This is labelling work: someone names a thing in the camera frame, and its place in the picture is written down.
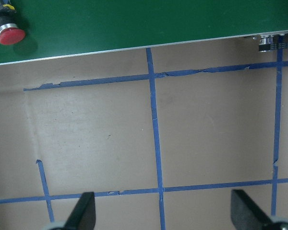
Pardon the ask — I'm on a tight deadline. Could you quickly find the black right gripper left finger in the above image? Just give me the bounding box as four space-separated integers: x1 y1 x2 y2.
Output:
62 192 96 230

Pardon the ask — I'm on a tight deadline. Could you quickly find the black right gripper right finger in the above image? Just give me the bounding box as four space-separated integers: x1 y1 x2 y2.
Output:
230 189 278 230

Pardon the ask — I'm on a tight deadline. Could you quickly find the red push button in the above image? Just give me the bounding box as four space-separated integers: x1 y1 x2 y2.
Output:
0 0 25 46

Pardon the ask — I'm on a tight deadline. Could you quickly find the brown paper table cover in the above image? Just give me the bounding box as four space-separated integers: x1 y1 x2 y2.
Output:
0 38 288 230

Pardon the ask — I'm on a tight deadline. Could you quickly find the conveyor drive belt pulley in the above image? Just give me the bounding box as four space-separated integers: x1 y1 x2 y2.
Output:
253 33 288 52

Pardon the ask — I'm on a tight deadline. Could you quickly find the green conveyor belt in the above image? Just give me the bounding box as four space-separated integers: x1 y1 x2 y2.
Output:
0 0 288 65

